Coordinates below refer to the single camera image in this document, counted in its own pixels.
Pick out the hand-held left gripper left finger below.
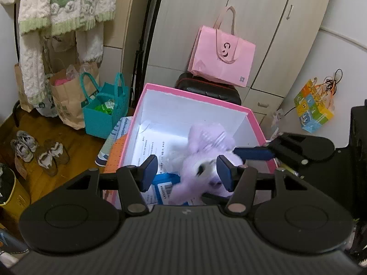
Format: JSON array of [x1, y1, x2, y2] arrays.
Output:
[[65, 155, 159, 216]]

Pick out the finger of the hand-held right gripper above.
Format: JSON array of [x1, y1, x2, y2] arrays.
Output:
[[201, 192, 232, 205], [233, 133, 335, 164]]

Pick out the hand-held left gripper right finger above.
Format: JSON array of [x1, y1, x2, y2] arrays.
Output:
[[216, 155, 301, 216]]

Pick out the blue tissue pack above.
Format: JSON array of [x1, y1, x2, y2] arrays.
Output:
[[146, 172, 190, 206]]

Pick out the purple plush toy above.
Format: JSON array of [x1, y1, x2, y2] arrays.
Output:
[[168, 123, 244, 205]]

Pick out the pink cardboard box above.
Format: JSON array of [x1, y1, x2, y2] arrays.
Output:
[[103, 82, 277, 209]]

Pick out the printed paper sheet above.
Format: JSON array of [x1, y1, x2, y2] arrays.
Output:
[[132, 133, 190, 178]]

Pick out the colourful patterned mat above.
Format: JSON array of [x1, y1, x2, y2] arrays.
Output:
[[96, 116, 135, 175]]

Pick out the clear plastic wrap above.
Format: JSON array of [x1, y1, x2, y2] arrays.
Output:
[[270, 108, 287, 139]]

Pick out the teal woven bag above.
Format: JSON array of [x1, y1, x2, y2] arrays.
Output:
[[80, 71, 130, 140]]

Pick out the colourful cartoon paper bag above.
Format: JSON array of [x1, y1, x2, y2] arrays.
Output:
[[294, 79, 334, 134]]

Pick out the black suitcase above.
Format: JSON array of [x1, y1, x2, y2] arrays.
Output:
[[175, 72, 242, 106]]

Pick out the brown shoe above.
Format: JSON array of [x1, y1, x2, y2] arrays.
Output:
[[34, 149, 58, 176], [44, 140, 70, 165]]

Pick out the pink tote bag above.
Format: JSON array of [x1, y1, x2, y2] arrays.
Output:
[[188, 6, 256, 88]]

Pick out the black tripod pole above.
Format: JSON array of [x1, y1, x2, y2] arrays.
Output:
[[130, 0, 168, 109]]

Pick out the large kraft paper bag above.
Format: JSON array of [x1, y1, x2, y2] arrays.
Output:
[[50, 61, 101, 129]]

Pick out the grey white sneaker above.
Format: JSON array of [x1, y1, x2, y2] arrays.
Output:
[[16, 130, 39, 152], [11, 139, 34, 162]]

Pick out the yellow bag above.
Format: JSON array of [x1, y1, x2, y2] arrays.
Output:
[[0, 163, 31, 215]]

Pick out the beige wardrobe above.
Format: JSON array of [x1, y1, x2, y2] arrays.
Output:
[[145, 0, 336, 121]]

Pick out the narrow kraft paper bag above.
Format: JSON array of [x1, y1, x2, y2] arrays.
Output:
[[14, 63, 35, 112]]

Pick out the cream knit sweater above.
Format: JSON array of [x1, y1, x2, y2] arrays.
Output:
[[17, 0, 117, 112]]

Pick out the orange cord keyring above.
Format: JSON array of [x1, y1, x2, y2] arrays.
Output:
[[324, 69, 344, 96]]

